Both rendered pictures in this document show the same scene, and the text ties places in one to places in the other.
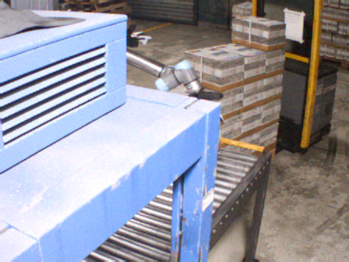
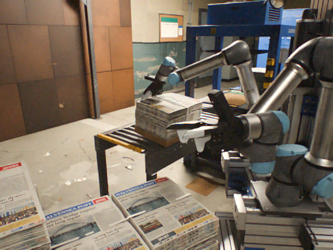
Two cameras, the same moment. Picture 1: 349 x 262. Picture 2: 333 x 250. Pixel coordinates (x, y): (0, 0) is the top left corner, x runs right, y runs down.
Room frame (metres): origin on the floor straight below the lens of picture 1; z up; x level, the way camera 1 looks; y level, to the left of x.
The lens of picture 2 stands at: (3.86, 0.29, 1.47)
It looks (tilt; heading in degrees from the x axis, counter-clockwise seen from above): 19 degrees down; 192
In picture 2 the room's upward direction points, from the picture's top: straight up
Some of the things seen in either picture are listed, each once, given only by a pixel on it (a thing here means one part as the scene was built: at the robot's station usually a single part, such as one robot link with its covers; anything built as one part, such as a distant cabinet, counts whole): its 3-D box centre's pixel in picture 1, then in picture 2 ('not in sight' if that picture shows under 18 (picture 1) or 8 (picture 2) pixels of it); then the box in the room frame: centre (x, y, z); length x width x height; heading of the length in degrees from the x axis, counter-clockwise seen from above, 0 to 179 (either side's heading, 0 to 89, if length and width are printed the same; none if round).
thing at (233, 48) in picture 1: (238, 49); not in sight; (3.59, -0.53, 1.06); 0.37 x 0.28 x 0.01; 46
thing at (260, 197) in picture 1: (256, 221); (104, 191); (2.26, -0.53, 0.34); 0.06 x 0.06 x 0.68; 62
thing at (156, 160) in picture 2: not in sight; (207, 134); (1.93, 0.21, 0.74); 1.34 x 0.05 x 0.12; 152
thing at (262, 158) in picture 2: not in sight; (259, 152); (3.05, 0.42, 1.12); 0.11 x 0.08 x 0.11; 33
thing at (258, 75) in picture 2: not in sight; (258, 80); (0.40, 0.73, 0.93); 0.38 x 0.30 x 0.26; 152
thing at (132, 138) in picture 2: (216, 157); (137, 141); (2.26, -0.25, 0.77); 0.47 x 0.05 x 0.05; 62
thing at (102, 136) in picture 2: (229, 141); (118, 142); (2.39, -0.33, 0.81); 0.43 x 0.03 x 0.02; 62
